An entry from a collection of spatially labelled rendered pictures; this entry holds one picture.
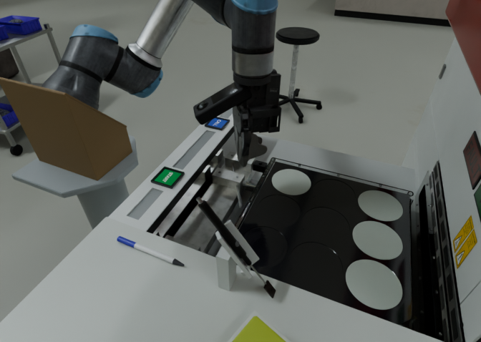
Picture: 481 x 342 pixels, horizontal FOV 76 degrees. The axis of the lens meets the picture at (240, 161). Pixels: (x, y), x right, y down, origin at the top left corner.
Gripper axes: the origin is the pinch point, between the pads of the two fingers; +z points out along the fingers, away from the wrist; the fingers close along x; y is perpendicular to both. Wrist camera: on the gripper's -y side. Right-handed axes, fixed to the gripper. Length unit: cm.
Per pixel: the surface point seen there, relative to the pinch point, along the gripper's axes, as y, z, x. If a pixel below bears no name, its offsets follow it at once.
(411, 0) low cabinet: 406, 37, 435
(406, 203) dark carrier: 37.9, 10.8, -11.3
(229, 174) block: -0.8, 9.8, 8.3
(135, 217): -23.4, 6.1, -5.6
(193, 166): -9.9, 4.8, 7.3
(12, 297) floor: -99, 100, 54
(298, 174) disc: 17.2, 10.5, 4.7
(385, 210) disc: 31.8, 11.0, -12.1
